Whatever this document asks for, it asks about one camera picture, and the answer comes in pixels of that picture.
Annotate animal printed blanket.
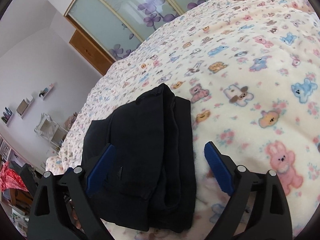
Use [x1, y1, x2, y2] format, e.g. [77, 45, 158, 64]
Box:
[45, 0, 320, 240]

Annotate white wall shelf with books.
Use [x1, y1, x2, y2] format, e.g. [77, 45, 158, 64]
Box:
[1, 106, 13, 127]

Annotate wooden door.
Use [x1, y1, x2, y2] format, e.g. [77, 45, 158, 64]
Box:
[69, 29, 115, 77]

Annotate white wall shelf with box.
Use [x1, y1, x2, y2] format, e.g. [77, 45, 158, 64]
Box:
[16, 96, 35, 119]

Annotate white wall shelf with trinkets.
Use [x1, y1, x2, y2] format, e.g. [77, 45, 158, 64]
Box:
[38, 82, 58, 101]

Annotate red patterned cloth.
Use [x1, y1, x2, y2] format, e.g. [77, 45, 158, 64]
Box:
[0, 161, 28, 193]

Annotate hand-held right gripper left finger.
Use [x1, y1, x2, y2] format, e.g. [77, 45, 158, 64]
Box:
[27, 143, 116, 240]

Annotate brown plush toys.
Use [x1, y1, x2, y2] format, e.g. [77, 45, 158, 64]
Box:
[64, 112, 78, 128]

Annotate flower glass sliding wardrobe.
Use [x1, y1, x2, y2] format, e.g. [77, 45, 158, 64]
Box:
[64, 0, 218, 62]

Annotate black pants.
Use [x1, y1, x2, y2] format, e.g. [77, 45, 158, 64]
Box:
[81, 83, 196, 233]

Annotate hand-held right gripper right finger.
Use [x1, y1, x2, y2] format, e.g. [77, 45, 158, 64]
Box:
[204, 141, 292, 240]

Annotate white dresser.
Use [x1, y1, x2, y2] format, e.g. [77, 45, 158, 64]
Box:
[34, 113, 68, 151]

